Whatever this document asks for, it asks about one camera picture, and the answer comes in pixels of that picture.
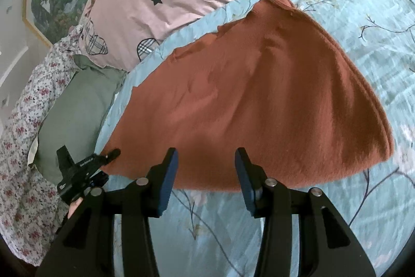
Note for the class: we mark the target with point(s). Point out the floral patterned bed sheet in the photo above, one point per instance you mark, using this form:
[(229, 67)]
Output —
[(31, 209)]

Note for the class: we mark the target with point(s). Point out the person's left hand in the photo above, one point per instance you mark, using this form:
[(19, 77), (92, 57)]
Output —
[(73, 206)]

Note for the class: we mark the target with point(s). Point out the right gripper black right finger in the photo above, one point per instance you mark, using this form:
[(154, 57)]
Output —
[(327, 245)]

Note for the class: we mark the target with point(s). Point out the grey-green pillow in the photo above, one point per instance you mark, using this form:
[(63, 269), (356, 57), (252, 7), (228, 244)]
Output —
[(76, 117)]

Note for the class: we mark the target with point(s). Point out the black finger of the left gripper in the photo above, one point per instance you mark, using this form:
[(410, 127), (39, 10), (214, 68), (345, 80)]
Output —
[(108, 158)]

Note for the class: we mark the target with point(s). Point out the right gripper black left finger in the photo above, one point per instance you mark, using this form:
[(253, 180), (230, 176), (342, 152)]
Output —
[(84, 245)]

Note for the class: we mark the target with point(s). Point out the rust orange knit garment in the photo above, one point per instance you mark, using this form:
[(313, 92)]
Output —
[(275, 83)]

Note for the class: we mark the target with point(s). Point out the light blue floral quilt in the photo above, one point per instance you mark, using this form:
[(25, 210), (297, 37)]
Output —
[(210, 233)]

